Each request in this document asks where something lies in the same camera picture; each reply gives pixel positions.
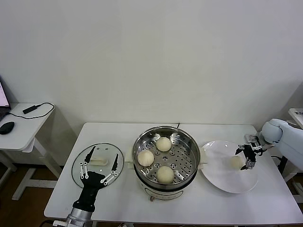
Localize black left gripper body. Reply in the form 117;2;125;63
72;171;107;210

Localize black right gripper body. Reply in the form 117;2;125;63
243;143;259;163

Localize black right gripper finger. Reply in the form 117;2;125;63
240;159;257;171
235;144;247;156

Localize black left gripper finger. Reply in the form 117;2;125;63
100;153;120;185
79;146;97;179

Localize white steamed baozi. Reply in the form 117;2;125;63
155;136;172;152
230;156;244;170
137;150;155;166
156;166;175;184

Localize round glass pot lid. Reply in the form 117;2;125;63
71;142;125;190

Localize stainless steel steamer basket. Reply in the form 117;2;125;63
132;126;201;187

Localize white round plate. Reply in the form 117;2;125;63
200;140;259;194

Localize black power adapter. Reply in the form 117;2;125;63
280;156;288;175

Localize white electric cooker base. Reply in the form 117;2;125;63
124;146;208;202

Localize white side table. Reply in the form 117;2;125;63
0;103;63;201

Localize black usb dongle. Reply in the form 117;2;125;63
22;105;39;114

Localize black computer mouse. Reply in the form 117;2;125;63
0;121;15;135

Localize black laptop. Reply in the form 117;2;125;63
0;75;12;120

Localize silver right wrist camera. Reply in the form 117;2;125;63
245;134;261;148

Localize thin black dongle cable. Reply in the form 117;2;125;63
6;102;55;119

